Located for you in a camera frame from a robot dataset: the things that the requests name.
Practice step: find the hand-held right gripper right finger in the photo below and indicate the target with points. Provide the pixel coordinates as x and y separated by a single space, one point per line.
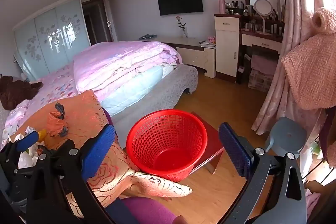
235 150

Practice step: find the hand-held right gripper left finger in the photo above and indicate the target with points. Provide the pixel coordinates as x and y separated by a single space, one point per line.
98 150

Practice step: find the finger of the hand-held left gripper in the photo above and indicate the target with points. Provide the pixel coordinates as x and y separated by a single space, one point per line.
15 172
26 141

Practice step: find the white printed plastic bag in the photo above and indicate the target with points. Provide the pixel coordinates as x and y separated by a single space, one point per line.
30 158

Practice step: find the red plastic basket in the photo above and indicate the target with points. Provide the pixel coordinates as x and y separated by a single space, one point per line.
168 161

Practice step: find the dark red low stool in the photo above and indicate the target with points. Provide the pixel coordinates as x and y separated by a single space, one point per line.
212 140

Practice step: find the orange crumpled plastic bag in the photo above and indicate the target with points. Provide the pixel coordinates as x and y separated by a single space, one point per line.
55 124

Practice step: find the orange rose-patterned cloth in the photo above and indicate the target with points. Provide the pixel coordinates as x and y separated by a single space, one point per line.
86 113

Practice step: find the dark grey crumpled wrapper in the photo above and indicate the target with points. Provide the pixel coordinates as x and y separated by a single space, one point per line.
59 109
64 131

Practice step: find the brown plush toy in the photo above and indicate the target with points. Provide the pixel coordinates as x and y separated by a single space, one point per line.
15 90

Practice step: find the grey-blue plastic stool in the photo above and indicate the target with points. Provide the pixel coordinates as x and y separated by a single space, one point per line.
288 134

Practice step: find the floral bedsheet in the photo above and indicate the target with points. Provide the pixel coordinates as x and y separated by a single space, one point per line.
57 87

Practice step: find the light blue quilt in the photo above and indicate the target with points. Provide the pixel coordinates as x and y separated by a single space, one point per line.
131 90

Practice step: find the patterned storage box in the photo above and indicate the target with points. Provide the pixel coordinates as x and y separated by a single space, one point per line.
260 79

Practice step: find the grey upholstered bed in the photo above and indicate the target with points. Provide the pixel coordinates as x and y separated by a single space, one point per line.
162 92

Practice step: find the pink quilt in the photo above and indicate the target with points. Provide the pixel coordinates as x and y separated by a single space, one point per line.
118 61

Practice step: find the pink padded stool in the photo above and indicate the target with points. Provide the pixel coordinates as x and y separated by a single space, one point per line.
263 62

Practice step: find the dark maroon garment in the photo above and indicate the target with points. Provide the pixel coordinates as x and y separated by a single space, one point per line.
329 140

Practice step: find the cream low cabinet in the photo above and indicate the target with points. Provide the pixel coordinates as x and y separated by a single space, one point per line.
194 54

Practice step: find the pink knitted blanket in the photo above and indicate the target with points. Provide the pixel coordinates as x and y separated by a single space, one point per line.
307 69

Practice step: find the glass-door wardrobe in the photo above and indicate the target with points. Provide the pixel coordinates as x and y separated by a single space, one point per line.
50 35

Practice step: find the cream tall cabinet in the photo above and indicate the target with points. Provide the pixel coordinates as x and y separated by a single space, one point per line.
227 40

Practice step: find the stack of books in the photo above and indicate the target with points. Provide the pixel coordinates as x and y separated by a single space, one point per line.
206 43

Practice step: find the vanity table with mirror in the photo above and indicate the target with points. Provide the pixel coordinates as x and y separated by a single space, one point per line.
262 41

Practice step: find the pink trinket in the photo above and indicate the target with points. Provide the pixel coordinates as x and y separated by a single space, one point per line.
210 39

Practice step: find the row of cosmetic bottles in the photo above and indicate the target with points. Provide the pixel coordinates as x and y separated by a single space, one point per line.
252 24

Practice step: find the bedroom door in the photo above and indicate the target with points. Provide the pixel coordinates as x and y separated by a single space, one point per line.
95 22

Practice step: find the rose in glass vase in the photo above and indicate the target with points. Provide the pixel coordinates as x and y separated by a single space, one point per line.
181 26

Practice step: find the round makeup mirror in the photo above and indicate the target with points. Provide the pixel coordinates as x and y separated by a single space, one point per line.
263 7

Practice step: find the pink curtain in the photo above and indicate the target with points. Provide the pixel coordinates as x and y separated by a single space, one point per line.
294 16

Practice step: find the pink thermos bottle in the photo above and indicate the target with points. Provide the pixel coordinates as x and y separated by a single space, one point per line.
221 3

